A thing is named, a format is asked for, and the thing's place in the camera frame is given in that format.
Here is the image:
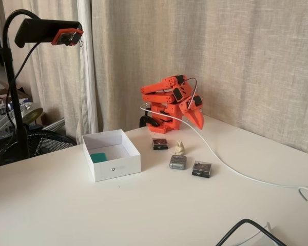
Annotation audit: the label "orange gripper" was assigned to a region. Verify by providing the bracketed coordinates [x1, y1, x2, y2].
[178, 94, 204, 130]

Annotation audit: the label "green rounded cube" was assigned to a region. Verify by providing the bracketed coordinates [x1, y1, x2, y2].
[90, 152, 108, 163]

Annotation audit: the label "white cardboard bin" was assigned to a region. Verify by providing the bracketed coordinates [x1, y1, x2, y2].
[82, 129, 142, 182]

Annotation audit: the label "cream animal figurine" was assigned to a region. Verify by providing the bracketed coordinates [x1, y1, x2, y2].
[174, 139, 186, 156]

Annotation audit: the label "black case with red disc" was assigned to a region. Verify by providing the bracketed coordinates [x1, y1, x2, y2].
[152, 137, 169, 151]

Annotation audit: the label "grey metal tin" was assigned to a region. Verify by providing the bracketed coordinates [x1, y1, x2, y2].
[169, 154, 188, 171]

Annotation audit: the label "black table clamp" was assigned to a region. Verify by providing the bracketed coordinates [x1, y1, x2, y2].
[139, 115, 161, 128]

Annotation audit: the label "black case with brown disc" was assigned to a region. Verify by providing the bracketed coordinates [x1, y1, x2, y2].
[191, 160, 213, 179]

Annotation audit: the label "beige curtain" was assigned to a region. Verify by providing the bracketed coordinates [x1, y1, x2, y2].
[91, 0, 308, 157]

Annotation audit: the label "pale cream curtain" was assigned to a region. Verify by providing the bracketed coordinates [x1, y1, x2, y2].
[0, 0, 100, 144]

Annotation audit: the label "white metal rods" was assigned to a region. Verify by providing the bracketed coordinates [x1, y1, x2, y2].
[42, 117, 66, 132]

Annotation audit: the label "black floor fan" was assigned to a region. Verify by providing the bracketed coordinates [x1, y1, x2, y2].
[23, 129, 78, 158]

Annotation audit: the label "silver lamp head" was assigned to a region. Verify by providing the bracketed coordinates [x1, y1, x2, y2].
[20, 101, 44, 124]

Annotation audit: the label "long white cable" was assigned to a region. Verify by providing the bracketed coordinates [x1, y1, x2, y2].
[140, 104, 308, 189]

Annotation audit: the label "gripper servo wire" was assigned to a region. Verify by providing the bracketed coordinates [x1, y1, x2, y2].
[181, 77, 198, 113]

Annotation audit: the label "thick black cable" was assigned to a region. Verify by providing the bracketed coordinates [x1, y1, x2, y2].
[215, 218, 290, 246]

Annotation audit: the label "orange mounted camera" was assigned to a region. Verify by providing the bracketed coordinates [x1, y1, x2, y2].
[51, 28, 84, 47]

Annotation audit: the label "black gooseneck camera stand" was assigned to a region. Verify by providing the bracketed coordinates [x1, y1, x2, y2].
[0, 9, 83, 167]

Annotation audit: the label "black camera cable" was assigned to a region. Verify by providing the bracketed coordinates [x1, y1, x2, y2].
[0, 42, 41, 171]

